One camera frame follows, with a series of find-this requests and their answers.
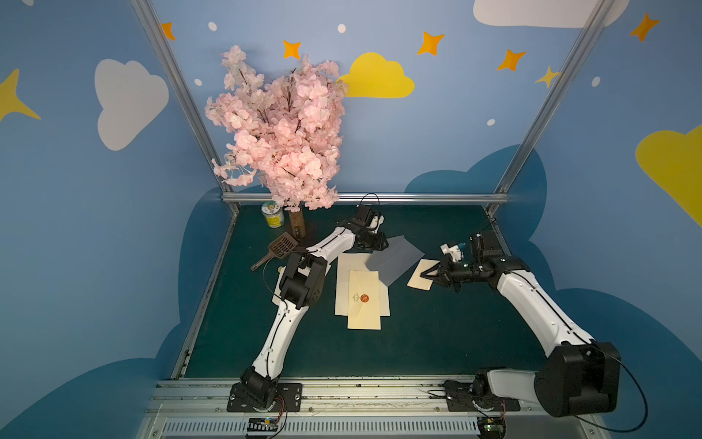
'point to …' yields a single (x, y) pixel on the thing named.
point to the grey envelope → (395, 260)
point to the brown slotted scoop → (279, 249)
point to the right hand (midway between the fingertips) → (425, 272)
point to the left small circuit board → (262, 426)
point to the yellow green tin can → (273, 214)
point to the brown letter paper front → (419, 282)
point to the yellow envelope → (363, 299)
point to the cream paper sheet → (356, 262)
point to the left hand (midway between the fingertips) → (385, 240)
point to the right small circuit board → (492, 427)
